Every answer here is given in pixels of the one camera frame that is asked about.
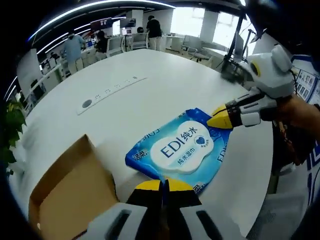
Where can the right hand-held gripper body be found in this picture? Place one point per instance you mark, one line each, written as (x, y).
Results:
(273, 77)

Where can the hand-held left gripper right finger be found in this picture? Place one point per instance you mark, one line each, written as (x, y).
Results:
(215, 225)

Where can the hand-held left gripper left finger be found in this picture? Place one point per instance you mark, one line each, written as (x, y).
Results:
(112, 222)

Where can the brown cardboard shoe box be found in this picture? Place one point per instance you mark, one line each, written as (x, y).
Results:
(75, 187)

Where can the blue wet wipes soft item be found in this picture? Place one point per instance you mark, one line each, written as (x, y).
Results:
(180, 150)

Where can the person's right hand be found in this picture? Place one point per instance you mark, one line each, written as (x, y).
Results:
(297, 112)

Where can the blue white notice board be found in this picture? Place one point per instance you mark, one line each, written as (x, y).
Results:
(306, 82)

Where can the dark red patterned object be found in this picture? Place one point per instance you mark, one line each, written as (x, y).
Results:
(290, 142)

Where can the white office chair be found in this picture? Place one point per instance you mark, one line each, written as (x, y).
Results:
(195, 48)
(115, 47)
(139, 41)

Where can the white table socket strip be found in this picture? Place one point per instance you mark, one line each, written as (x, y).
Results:
(112, 95)

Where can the green potted plant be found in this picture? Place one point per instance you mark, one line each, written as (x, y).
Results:
(12, 130)

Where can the long curved ceiling light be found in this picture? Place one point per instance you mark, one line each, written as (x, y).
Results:
(62, 17)

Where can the dark wall display screen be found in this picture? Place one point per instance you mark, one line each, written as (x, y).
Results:
(101, 25)

